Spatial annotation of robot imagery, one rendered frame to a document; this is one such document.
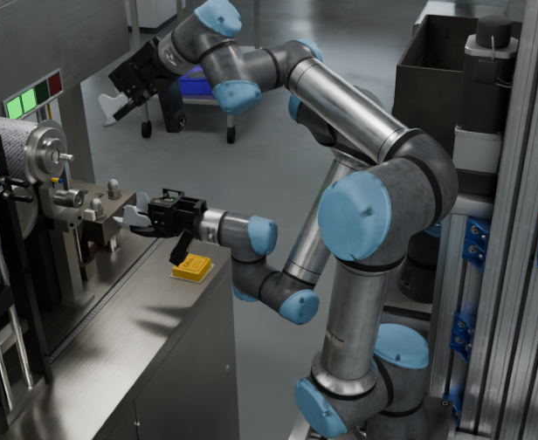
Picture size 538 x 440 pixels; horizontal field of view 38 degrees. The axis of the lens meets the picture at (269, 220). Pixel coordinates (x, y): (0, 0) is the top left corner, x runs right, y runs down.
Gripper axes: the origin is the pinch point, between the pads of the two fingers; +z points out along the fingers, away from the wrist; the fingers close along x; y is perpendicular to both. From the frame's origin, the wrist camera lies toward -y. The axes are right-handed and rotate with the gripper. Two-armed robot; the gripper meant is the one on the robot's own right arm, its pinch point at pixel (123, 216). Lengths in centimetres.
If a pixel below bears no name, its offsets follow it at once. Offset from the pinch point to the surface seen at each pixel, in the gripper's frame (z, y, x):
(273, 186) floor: 44, -109, -206
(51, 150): 11.0, 17.8, 6.8
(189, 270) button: -11.2, -16.6, -7.2
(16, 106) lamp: 45, 10, -25
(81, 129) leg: 61, -21, -74
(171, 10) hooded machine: 218, -97, -434
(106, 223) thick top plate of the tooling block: 9.1, -7.3, -6.1
